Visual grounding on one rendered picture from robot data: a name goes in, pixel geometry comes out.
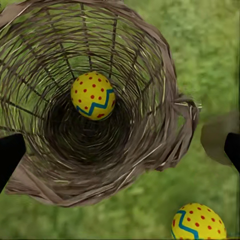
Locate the wicker basket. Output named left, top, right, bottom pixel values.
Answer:
left=0, top=0, right=202, bottom=209

